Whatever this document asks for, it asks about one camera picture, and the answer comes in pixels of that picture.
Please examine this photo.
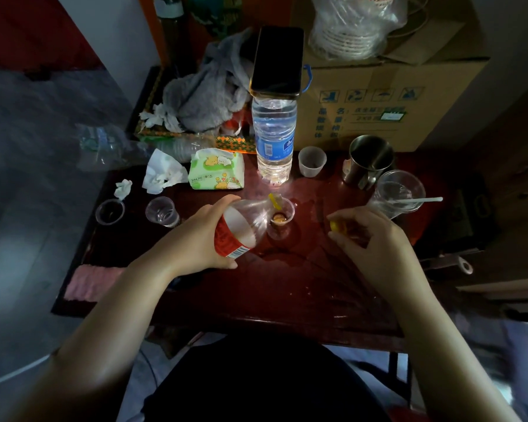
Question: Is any large clear plastic cup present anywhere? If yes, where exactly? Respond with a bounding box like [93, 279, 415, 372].
[369, 170, 427, 220]

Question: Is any person's left forearm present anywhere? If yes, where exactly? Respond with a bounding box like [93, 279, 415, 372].
[9, 255, 181, 422]

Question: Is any patterned green orange box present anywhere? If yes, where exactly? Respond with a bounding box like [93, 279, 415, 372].
[133, 65, 257, 155]

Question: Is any dark glass bottle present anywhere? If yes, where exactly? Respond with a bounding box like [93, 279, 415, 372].
[153, 0, 195, 77]

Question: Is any small clear cup with liquid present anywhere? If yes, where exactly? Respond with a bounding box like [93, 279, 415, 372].
[266, 198, 296, 241]

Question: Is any grey cloth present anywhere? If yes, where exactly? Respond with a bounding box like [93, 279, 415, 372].
[162, 28, 258, 133]

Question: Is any person's dark clothing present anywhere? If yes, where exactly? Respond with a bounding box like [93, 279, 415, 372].
[140, 329, 394, 422]

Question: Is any small translucent plastic cup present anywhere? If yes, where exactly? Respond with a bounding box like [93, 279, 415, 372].
[298, 146, 327, 179]

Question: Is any person's right hand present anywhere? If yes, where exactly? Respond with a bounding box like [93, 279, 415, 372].
[327, 208, 419, 300]

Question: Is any green tissue pack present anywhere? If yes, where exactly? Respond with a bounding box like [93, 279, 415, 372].
[189, 149, 246, 190]

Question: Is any white crumpled tissue wad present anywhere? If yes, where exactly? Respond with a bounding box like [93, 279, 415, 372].
[138, 102, 182, 133]

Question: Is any large crumpled white tissue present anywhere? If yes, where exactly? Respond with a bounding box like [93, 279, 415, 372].
[141, 148, 189, 195]

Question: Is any person's left hand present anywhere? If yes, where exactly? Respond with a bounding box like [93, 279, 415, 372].
[158, 194, 242, 282]

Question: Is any black smartphone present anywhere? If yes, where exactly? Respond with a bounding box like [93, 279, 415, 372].
[250, 25, 305, 101]

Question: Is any blue label water bottle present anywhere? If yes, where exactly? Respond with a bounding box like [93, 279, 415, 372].
[251, 96, 298, 188]

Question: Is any metal latch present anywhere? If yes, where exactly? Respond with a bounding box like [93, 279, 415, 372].
[422, 254, 474, 275]

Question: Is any crumpled clear plastic bag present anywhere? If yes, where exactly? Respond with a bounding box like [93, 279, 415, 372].
[74, 123, 152, 173]

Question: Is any white plastic spoon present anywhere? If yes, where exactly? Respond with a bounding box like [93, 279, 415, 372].
[388, 196, 444, 205]

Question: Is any white cable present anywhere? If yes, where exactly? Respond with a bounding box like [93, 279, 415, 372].
[0, 352, 55, 392]

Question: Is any pink towel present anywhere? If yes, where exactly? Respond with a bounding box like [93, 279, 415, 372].
[63, 264, 126, 304]

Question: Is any red label plastic bottle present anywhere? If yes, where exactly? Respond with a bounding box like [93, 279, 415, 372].
[214, 193, 287, 260]

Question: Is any person's right forearm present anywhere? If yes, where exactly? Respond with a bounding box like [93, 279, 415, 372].
[378, 268, 522, 422]

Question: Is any small clear empty cup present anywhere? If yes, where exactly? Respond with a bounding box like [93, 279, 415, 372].
[94, 198, 126, 227]
[145, 196, 180, 228]

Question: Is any brown cardboard box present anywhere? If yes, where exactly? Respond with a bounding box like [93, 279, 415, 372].
[290, 0, 492, 153]

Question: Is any metal mug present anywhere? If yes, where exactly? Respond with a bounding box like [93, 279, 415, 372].
[342, 135, 396, 191]

